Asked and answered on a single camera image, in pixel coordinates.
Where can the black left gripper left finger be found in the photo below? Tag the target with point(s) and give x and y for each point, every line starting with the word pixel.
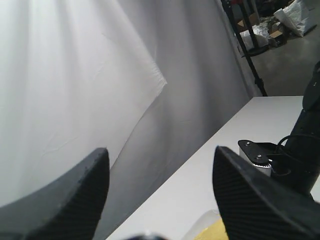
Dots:
pixel 69 208

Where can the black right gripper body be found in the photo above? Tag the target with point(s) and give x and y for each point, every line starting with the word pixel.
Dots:
pixel 295 165

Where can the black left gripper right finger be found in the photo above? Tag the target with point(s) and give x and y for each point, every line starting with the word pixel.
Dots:
pixel 255 207

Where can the yellow rubber chicken toy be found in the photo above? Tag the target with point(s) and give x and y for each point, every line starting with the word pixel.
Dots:
pixel 215 231

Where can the white square plate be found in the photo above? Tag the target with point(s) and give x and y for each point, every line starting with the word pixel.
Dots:
pixel 204 221

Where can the background clutter bags and boxes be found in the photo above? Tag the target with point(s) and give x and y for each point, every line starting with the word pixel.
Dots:
pixel 274 21

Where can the grey backdrop cloth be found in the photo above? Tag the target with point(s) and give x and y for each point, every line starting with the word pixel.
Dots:
pixel 150 80

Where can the black tripod stand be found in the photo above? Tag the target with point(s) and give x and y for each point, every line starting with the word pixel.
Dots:
pixel 256 50

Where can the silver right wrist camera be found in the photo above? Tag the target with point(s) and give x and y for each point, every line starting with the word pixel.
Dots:
pixel 253 154

